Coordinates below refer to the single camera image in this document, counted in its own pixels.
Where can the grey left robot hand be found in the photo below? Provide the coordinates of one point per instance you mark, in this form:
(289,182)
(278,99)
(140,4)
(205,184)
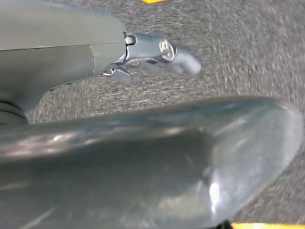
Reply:
(47,47)

